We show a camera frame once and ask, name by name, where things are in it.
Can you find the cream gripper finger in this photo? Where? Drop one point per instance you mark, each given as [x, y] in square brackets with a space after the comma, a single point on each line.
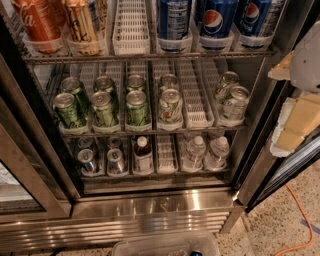
[297, 119]
[282, 70]

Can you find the orange soda can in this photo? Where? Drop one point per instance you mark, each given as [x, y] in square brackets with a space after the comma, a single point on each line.
[84, 25]

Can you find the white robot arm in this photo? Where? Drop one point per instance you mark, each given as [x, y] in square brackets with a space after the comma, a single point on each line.
[305, 63]

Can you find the silver can back right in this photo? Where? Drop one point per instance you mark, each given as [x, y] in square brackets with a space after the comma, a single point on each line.
[226, 81]

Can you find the fridge glass door right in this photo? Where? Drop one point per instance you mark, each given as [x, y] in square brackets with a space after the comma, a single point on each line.
[273, 172]

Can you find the silver can front right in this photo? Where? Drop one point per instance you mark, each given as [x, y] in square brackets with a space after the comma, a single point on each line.
[235, 105]

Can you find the blue Pepsi can right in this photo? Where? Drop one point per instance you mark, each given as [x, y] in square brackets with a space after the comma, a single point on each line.
[256, 21]

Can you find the blue pepsi can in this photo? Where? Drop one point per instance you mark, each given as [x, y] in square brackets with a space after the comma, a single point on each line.
[217, 18]
[256, 21]
[173, 23]

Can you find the blue Pepsi can middle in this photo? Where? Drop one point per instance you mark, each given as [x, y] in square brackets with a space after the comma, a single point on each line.
[217, 18]

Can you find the white green can back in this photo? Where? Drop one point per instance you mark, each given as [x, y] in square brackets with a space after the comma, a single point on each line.
[167, 81]

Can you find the white green can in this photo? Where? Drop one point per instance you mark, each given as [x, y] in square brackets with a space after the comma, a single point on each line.
[170, 108]
[167, 81]

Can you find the white green can front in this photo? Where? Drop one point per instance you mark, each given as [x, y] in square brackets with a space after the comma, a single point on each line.
[170, 108]

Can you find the blue Pepsi can left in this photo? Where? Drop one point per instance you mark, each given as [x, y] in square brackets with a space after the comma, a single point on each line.
[173, 23]

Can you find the white empty can tray top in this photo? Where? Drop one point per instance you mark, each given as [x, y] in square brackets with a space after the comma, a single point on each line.
[131, 32]

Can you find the stainless steel fridge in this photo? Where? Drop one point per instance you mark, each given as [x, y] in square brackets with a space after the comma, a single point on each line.
[48, 202]

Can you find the silver blue can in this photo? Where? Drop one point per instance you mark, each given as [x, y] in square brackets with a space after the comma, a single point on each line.
[88, 160]
[86, 143]
[114, 142]
[116, 164]

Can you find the silver blue can back left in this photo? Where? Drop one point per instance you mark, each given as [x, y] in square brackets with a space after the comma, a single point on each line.
[86, 143]

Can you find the green can back left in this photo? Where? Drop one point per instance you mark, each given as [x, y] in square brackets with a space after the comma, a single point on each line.
[76, 88]

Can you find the silver blue can front left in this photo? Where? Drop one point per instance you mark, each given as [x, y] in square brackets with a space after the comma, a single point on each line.
[88, 160]

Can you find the green can front left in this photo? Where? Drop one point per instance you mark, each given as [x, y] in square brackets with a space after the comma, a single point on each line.
[68, 110]

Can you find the red Coca-Cola can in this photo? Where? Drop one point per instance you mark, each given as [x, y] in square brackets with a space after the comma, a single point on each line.
[38, 22]

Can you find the clear water bottle right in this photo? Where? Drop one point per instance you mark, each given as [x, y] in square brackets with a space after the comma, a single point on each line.
[216, 157]

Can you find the clear water bottle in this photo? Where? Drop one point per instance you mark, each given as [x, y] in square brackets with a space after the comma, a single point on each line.
[216, 157]
[194, 154]

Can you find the clear water bottle left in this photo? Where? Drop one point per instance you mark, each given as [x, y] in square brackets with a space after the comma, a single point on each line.
[194, 154]

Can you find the dark juice bottle white cap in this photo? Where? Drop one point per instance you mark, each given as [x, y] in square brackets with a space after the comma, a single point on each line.
[143, 156]

